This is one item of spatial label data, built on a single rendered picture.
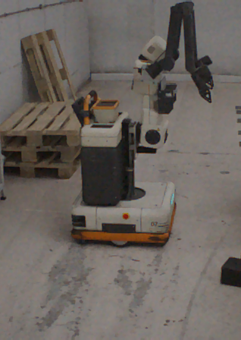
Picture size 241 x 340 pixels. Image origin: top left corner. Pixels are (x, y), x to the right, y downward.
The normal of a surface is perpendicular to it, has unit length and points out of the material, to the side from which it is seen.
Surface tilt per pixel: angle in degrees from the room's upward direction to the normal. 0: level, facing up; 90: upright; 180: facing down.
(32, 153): 90
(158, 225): 90
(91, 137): 90
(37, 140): 90
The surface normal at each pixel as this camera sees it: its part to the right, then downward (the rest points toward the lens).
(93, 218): -0.16, 0.33
